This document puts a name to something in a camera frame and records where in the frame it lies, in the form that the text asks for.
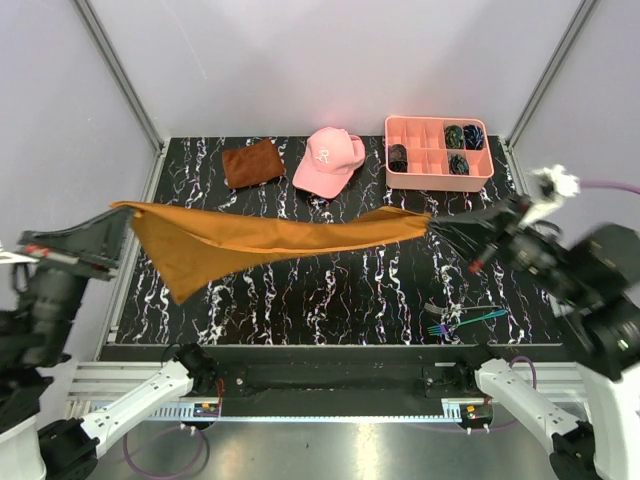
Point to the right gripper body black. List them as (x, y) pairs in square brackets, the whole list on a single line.
[(531, 251)]

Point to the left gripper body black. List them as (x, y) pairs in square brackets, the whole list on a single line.
[(80, 266)]

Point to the orange cloth napkin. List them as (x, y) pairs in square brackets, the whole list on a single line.
[(190, 248)]

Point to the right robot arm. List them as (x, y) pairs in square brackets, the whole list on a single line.
[(600, 333)]

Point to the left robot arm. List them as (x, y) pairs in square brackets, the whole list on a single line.
[(49, 275)]

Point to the teal patterned rolled sock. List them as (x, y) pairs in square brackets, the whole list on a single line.
[(458, 164)]

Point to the pink divided organizer tray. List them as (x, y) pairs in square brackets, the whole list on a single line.
[(428, 169)]

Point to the silver fork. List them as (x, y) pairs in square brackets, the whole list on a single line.
[(437, 310)]

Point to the green patterned rolled sock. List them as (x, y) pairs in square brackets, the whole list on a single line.
[(454, 137)]

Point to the iridescent rainbow fork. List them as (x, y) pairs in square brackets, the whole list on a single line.
[(444, 329)]

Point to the blue patterned rolled sock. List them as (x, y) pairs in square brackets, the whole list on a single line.
[(473, 137)]

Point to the dark rolled sock left compartment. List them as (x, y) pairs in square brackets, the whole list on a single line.
[(397, 158)]

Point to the pink baseball cap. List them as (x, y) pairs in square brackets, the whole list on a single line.
[(330, 160)]

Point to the brown folded cloth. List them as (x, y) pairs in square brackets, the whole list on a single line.
[(252, 165)]

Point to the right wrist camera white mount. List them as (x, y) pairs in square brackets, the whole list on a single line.
[(552, 187)]

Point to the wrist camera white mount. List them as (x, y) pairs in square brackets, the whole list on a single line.
[(552, 187), (8, 257)]

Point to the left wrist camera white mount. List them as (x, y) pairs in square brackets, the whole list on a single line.
[(8, 257)]

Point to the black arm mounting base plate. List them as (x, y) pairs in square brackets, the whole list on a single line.
[(333, 383)]

